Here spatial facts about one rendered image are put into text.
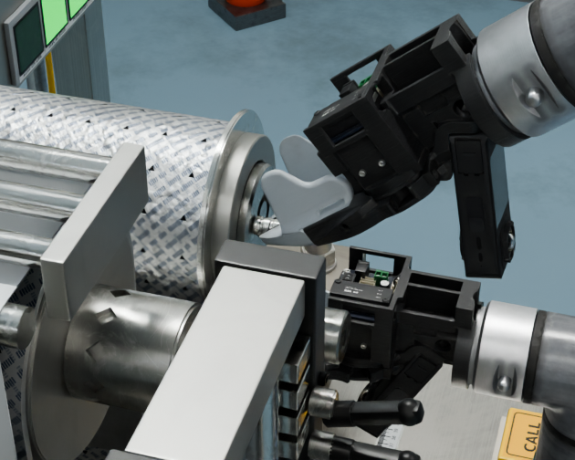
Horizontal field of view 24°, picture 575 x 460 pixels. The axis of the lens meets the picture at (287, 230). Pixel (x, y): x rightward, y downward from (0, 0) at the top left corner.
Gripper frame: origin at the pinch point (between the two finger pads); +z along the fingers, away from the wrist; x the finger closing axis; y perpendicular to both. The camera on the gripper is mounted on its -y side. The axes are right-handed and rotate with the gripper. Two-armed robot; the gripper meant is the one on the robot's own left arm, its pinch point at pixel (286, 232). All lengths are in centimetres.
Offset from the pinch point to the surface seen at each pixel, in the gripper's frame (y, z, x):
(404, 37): -71, 112, -257
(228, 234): 3.2, 1.5, 3.3
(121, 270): 9.9, -2.2, 17.7
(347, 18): -59, 126, -263
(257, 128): 5.4, 1.2, -7.4
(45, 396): 9.8, -2.0, 28.2
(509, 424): -35.8, 8.4, -18.9
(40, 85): 8, 61, -62
